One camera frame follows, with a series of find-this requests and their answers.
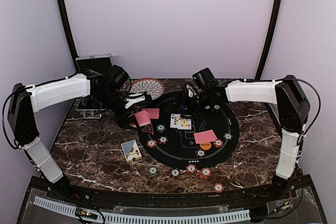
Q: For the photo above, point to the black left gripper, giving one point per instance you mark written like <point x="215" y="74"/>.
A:
<point x="123" y="123"/>

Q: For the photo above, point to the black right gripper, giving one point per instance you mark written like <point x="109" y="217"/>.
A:
<point x="179" y="96"/>

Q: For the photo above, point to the red playing card deck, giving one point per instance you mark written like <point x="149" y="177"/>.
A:
<point x="142" y="118"/>

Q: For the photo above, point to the face up red card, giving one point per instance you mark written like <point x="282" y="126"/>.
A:
<point x="184" y="124"/>

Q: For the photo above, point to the face up black card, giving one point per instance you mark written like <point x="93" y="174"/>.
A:
<point x="175" y="121"/>

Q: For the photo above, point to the red chip mat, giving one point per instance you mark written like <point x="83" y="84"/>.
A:
<point x="152" y="143"/>
<point x="218" y="143"/>

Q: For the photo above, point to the orange big blind button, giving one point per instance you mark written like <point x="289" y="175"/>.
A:
<point x="206" y="146"/>

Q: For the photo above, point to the black chip mat front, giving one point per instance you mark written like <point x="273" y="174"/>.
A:
<point x="200" y="153"/>

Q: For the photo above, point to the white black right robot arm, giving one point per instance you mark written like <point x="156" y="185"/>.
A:
<point x="286" y="93"/>

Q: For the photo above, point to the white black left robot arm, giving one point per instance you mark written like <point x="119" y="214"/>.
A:
<point x="26" y="101"/>

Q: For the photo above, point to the triangular all in button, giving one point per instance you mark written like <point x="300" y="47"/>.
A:
<point x="148" y="129"/>

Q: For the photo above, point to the yellow card box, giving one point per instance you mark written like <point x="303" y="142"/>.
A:
<point x="131" y="151"/>

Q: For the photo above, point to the round black poker mat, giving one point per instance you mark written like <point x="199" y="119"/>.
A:
<point x="181" y="147"/>

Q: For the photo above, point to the patterned ceramic plate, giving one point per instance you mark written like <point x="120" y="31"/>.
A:
<point x="153" y="87"/>

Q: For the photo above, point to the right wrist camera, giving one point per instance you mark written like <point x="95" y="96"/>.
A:
<point x="191" y="91"/>

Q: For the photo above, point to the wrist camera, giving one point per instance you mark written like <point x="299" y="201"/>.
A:
<point x="191" y="91"/>
<point x="136" y="98"/>

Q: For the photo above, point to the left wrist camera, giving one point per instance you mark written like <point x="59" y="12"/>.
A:
<point x="136" y="98"/>

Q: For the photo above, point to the white cable duct strip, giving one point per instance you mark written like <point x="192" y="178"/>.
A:
<point x="142" y="215"/>

